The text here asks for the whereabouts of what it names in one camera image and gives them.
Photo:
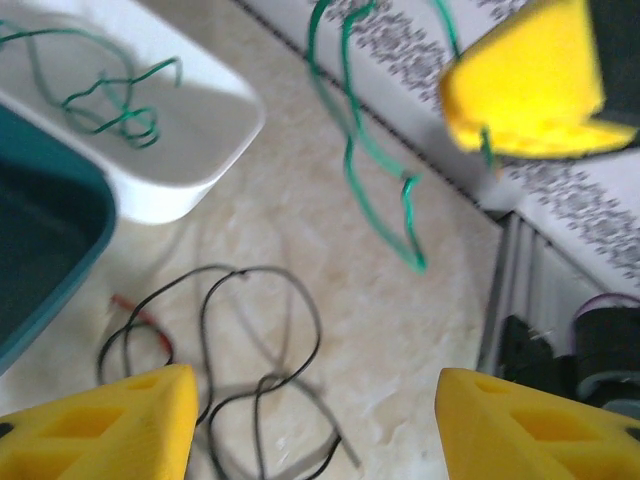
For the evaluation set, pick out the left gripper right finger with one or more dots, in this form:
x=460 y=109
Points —
x=540 y=440

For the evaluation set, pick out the aluminium side rail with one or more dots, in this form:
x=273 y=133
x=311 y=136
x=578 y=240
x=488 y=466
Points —
x=505 y=280

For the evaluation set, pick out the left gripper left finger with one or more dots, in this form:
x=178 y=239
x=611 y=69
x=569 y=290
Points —
x=75 y=440

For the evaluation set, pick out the teal plastic bin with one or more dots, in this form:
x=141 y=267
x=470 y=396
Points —
x=40 y=225

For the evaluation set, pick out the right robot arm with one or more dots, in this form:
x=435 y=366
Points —
x=530 y=345

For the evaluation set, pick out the white plastic bin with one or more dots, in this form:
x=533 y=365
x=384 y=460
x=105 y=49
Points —
x=200 y=150

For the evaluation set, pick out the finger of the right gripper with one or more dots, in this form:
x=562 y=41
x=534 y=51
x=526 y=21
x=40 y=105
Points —
x=525 y=75

